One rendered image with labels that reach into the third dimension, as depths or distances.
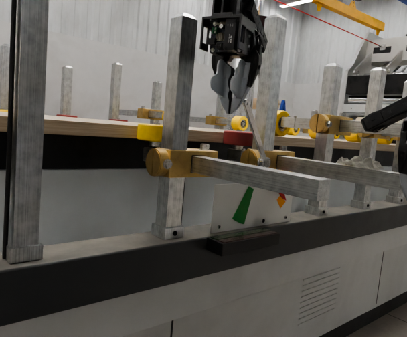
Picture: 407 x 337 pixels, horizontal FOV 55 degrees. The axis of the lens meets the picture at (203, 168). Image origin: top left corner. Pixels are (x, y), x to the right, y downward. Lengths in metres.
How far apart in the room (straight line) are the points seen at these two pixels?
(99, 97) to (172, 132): 7.75
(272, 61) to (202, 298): 0.53
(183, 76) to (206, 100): 9.21
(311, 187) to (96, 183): 0.50
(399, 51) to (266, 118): 3.10
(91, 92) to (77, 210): 7.54
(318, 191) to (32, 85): 0.41
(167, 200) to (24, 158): 0.26
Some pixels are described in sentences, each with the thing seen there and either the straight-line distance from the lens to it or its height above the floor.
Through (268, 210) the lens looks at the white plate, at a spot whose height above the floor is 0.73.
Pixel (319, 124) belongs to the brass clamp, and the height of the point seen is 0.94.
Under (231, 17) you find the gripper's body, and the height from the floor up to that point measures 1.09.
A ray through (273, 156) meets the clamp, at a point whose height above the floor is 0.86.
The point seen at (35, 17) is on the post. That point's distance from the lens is 0.60.
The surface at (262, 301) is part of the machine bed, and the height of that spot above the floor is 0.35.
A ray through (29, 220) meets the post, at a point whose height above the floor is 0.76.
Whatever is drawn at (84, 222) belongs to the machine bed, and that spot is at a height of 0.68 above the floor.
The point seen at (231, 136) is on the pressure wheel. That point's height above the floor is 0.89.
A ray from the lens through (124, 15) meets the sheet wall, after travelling 8.91.
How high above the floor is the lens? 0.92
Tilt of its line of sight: 6 degrees down
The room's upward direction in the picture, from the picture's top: 5 degrees clockwise
